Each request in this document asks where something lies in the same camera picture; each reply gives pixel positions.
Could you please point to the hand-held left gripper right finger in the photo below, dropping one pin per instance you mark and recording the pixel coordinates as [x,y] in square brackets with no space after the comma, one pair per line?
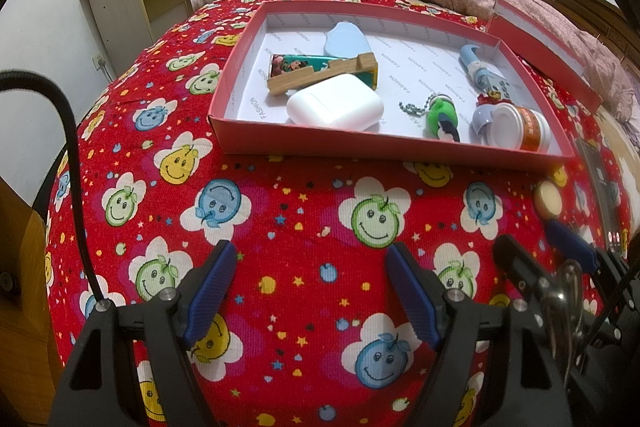
[412,292]

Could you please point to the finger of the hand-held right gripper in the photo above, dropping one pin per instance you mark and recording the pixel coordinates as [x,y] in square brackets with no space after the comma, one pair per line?
[515,259]
[570,242]

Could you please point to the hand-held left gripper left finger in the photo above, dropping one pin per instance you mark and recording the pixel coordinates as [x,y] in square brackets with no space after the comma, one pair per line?
[210,292]

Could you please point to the white orange label pill bottle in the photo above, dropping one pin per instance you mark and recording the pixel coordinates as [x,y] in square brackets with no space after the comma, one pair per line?
[515,127]

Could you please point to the purple curved plastic piece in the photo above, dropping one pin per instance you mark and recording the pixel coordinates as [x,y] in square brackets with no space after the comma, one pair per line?
[481,119]

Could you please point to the red cardboard box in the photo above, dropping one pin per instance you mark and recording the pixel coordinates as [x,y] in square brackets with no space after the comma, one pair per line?
[350,142]

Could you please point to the red gold charm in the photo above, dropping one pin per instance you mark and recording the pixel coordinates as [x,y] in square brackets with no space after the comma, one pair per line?
[487,97]

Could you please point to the grey plastic plate with holes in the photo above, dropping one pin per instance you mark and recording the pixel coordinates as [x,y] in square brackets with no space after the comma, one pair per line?
[502,87]

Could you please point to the white earbuds case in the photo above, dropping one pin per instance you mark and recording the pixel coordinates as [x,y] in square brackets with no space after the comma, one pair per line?
[335,104]

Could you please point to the blue curved plastic piece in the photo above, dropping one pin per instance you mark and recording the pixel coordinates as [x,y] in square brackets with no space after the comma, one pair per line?
[470,57]

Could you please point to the wooden block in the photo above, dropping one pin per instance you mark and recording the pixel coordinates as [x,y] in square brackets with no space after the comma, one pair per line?
[300,82]

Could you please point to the green cartoon lighter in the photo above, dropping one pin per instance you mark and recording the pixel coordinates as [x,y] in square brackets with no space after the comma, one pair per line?
[295,64]

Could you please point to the light blue plastic piece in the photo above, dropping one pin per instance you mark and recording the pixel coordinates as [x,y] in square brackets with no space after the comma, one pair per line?
[345,39]

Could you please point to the silver carabiner keyring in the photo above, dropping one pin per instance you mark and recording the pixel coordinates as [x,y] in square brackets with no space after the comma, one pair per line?
[567,277]

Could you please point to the red smiley printed blanket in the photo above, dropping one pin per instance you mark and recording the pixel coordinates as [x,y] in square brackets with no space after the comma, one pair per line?
[300,217]

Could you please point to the red cardboard box lid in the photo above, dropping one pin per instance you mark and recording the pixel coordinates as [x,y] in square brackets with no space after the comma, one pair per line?
[550,57]

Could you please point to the brown wooden cabinet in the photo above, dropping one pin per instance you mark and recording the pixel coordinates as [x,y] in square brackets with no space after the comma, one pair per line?
[20,307]

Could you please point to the dark wooden headboard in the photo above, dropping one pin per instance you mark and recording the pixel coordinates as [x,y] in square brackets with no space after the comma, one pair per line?
[595,12]

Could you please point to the beige bookshelf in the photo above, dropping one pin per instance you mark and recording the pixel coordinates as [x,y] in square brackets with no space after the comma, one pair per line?
[115,17]

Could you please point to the white wall socket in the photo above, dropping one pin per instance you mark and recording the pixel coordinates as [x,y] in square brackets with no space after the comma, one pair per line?
[99,61]

